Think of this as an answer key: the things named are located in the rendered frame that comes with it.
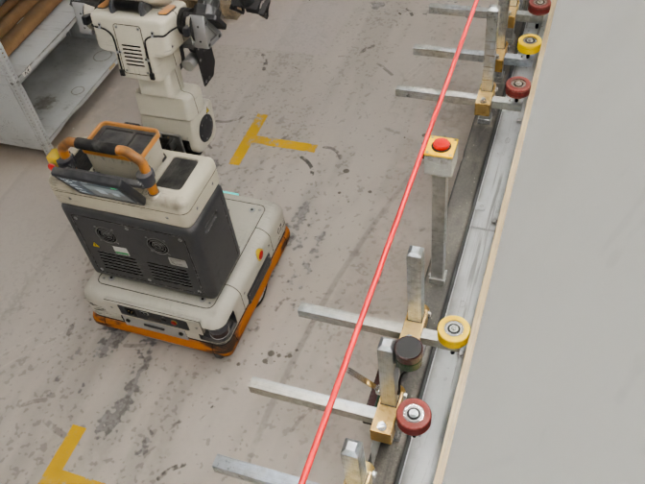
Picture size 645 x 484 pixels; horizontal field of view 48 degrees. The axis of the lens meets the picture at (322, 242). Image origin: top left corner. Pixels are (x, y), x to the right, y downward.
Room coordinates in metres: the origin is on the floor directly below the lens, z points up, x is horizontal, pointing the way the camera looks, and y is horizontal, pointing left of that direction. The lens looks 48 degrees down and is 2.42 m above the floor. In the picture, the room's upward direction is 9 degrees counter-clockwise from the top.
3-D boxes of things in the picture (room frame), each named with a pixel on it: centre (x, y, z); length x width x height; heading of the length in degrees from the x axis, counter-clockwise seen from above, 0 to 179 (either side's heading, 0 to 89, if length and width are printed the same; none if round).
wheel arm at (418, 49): (2.21, -0.65, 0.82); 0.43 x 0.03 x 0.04; 65
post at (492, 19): (1.99, -0.64, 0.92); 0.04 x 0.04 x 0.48; 65
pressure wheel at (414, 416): (0.79, -0.14, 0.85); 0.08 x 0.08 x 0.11
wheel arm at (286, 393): (0.88, 0.03, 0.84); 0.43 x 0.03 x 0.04; 65
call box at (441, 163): (1.32, -0.32, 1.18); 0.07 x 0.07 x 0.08; 65
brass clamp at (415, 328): (1.06, -0.20, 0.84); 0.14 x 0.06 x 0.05; 155
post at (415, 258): (1.08, -0.21, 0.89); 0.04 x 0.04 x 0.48; 65
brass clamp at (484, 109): (1.97, -0.63, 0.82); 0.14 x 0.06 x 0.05; 155
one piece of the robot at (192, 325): (1.71, 0.68, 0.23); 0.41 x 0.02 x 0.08; 64
